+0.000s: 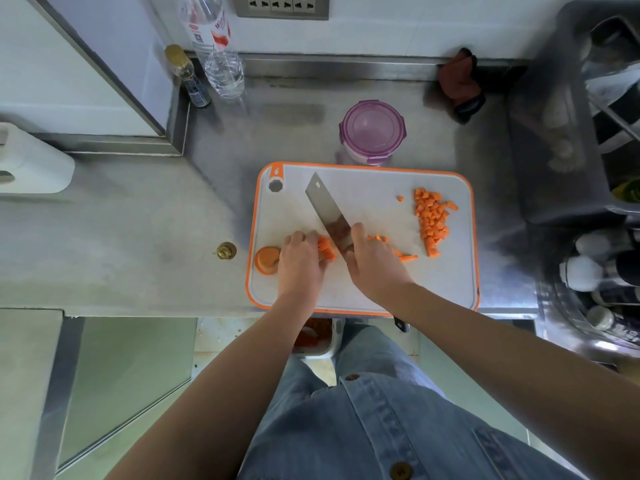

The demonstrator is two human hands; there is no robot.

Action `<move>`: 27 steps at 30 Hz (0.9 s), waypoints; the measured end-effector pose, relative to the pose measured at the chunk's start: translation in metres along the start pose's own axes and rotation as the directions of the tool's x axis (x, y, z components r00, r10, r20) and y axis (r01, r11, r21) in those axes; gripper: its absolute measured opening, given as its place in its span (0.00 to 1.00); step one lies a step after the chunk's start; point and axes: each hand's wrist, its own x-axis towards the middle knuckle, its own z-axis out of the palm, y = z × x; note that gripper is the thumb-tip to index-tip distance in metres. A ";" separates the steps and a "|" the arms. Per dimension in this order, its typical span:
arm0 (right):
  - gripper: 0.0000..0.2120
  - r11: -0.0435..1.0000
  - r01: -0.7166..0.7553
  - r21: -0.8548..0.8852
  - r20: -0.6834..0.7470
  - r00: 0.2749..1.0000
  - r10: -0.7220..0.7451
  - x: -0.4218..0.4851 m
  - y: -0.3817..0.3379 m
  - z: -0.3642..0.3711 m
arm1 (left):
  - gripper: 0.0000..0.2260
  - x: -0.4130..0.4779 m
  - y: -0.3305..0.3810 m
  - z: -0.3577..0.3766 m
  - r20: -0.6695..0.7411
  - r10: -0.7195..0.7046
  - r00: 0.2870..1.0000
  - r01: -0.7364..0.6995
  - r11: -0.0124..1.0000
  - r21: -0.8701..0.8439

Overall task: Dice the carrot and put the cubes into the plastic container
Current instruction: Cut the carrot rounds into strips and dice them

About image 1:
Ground person's right hand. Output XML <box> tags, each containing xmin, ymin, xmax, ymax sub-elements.
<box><xmin>343</xmin><ymin>222</ymin><xmax>417</xmax><ymax>311</ymax></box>

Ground person's left hand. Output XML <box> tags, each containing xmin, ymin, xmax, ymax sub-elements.
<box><xmin>276</xmin><ymin>230</ymin><xmax>332</xmax><ymax>308</ymax></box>

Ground cluster of carrot bits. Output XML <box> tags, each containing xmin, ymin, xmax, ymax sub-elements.
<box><xmin>367</xmin><ymin>234</ymin><xmax>420</xmax><ymax>263</ymax></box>

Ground brown-centred carrot end slice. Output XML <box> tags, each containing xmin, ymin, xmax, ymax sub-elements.
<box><xmin>255</xmin><ymin>246</ymin><xmax>282</xmax><ymax>273</ymax></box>

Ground black-handled kitchen knife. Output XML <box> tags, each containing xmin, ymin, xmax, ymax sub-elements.
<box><xmin>305</xmin><ymin>172</ymin><xmax>411</xmax><ymax>334</ymax></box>

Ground pile of diced carrot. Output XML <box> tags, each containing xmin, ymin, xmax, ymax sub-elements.
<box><xmin>396</xmin><ymin>187</ymin><xmax>459</xmax><ymax>259</ymax></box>

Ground purple lidded container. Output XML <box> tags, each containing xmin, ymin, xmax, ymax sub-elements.
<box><xmin>338</xmin><ymin>99</ymin><xmax>407</xmax><ymax>167</ymax></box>

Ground person's left forearm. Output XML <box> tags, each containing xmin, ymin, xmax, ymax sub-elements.
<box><xmin>105</xmin><ymin>297</ymin><xmax>321</xmax><ymax>480</ymax></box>

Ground person's right forearm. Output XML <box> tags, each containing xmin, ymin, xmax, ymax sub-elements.
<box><xmin>389</xmin><ymin>284</ymin><xmax>640</xmax><ymax>480</ymax></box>

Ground white orange-rimmed cutting board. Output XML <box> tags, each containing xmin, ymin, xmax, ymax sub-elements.
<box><xmin>245</xmin><ymin>161</ymin><xmax>481</xmax><ymax>318</ymax></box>

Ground white waste bin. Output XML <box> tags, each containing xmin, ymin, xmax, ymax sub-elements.
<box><xmin>292</xmin><ymin>317</ymin><xmax>346</xmax><ymax>359</ymax></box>

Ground blue denim trousers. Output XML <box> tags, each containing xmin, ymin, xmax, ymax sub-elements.
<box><xmin>239</xmin><ymin>322</ymin><xmax>446</xmax><ymax>480</ymax></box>

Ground pale green cabinet front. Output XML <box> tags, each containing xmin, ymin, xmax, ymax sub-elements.
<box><xmin>417</xmin><ymin>329</ymin><xmax>531</xmax><ymax>445</ymax></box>
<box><xmin>57</xmin><ymin>317</ymin><xmax>199</xmax><ymax>480</ymax></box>

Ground blue denim shirt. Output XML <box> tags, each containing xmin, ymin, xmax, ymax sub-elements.
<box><xmin>237</xmin><ymin>372</ymin><xmax>583</xmax><ymax>480</ymax></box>

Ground clear round basin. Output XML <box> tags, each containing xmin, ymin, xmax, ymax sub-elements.
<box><xmin>542</xmin><ymin>234</ymin><xmax>640</xmax><ymax>351</ymax></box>

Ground group of seasoning bottles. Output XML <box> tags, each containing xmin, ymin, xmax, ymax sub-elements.
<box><xmin>559</xmin><ymin>227</ymin><xmax>640</xmax><ymax>345</ymax></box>

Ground small gold-capped bottle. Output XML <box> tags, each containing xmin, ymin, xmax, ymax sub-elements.
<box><xmin>164</xmin><ymin>44</ymin><xmax>212</xmax><ymax>109</ymax></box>

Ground dark red cloth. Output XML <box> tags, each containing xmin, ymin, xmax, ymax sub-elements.
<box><xmin>437</xmin><ymin>47</ymin><xmax>487</xmax><ymax>125</ymax></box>

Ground clear plastic water bottle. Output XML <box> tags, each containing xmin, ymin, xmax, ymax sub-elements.
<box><xmin>179</xmin><ymin>0</ymin><xmax>246</xmax><ymax>101</ymax></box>

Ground yellow-capped sauce bottle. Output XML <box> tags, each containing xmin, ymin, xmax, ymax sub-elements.
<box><xmin>611</xmin><ymin>177</ymin><xmax>640</xmax><ymax>205</ymax></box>

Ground white and black bag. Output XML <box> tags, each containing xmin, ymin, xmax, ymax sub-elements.
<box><xmin>579</xmin><ymin>17</ymin><xmax>640</xmax><ymax>155</ymax></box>

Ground grey wall socket panel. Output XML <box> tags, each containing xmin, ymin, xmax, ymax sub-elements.
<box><xmin>232</xmin><ymin>0</ymin><xmax>331</xmax><ymax>21</ymax></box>

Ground metal utensil handle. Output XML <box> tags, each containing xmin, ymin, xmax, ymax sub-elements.
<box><xmin>589</xmin><ymin>92</ymin><xmax>640</xmax><ymax>141</ymax></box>

